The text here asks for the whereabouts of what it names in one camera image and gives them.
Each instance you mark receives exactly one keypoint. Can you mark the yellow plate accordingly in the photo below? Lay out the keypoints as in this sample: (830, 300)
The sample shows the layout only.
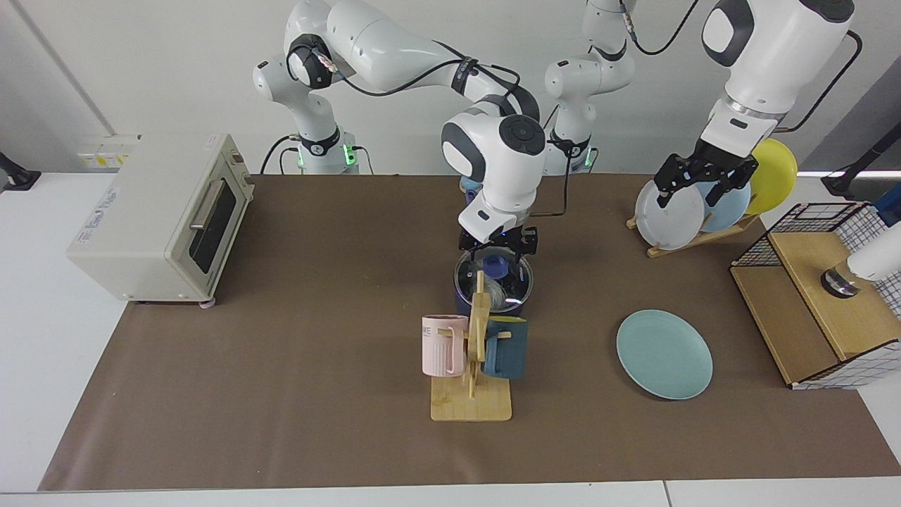
(778, 176)

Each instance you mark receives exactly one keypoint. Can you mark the wall socket with yellow label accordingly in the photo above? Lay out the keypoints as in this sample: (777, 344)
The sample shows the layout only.
(105, 156)

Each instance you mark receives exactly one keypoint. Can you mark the white cylinder with black cap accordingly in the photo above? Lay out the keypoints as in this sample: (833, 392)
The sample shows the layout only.
(876, 260)

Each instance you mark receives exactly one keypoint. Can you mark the pink ribbed cup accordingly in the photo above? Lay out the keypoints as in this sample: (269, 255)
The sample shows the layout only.
(440, 348)

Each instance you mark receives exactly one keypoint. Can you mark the black tripod leg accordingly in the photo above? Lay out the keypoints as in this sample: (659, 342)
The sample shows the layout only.
(845, 182)

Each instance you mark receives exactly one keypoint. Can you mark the blue object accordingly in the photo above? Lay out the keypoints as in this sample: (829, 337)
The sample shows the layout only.
(890, 208)

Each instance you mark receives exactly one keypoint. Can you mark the glass lid with blue knob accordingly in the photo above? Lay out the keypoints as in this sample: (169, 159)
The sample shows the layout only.
(468, 274)

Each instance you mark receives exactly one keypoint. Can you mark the light blue plate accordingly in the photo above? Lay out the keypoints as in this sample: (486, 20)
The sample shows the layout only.
(728, 211)

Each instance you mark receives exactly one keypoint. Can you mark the pale grey plate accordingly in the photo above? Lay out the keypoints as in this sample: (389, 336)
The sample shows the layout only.
(669, 222)

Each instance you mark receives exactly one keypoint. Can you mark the wooden plate rack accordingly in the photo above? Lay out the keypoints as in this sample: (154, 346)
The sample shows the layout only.
(693, 243)

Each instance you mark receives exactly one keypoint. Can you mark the small blue round thing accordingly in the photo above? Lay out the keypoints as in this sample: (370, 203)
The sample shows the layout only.
(465, 187)

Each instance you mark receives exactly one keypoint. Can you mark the teal plate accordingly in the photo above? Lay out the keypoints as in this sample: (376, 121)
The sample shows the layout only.
(665, 355)

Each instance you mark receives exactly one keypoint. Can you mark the dark blue cup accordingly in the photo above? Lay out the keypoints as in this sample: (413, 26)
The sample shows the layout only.
(508, 352)

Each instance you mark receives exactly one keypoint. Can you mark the brown table cloth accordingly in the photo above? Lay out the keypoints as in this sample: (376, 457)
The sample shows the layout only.
(317, 352)

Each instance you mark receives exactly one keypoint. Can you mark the black stand foot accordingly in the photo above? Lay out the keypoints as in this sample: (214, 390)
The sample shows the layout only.
(17, 176)

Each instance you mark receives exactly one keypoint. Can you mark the pale toaster oven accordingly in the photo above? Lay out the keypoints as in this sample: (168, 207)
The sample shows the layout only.
(120, 239)

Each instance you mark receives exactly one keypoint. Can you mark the wooden cup stand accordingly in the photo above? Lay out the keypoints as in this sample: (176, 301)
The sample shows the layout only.
(471, 405)

